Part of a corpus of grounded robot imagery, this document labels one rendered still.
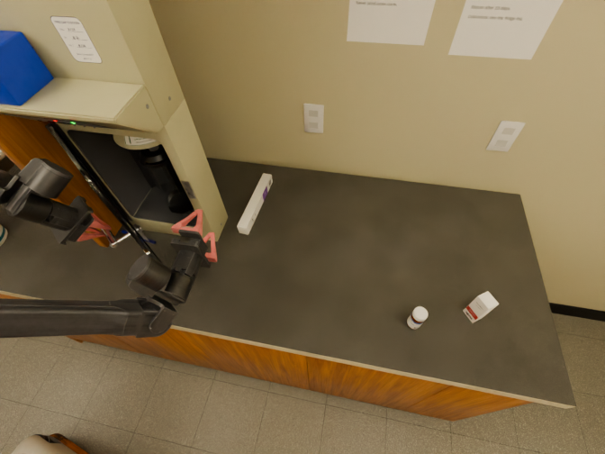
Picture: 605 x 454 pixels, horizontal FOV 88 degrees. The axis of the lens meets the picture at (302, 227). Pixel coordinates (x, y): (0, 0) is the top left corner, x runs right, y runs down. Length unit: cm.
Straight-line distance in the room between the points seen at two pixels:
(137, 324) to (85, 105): 43
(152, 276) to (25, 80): 43
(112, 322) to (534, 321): 106
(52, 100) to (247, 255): 63
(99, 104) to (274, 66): 57
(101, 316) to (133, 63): 48
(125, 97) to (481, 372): 104
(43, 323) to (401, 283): 86
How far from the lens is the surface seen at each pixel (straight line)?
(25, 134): 105
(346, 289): 99
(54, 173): 80
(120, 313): 71
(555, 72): 116
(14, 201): 84
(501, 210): 133
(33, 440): 197
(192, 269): 74
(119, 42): 73
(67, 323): 71
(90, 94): 77
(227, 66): 117
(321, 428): 184
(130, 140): 93
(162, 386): 203
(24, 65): 84
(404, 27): 102
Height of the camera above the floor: 184
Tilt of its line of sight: 54 degrees down
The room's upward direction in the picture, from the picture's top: 3 degrees counter-clockwise
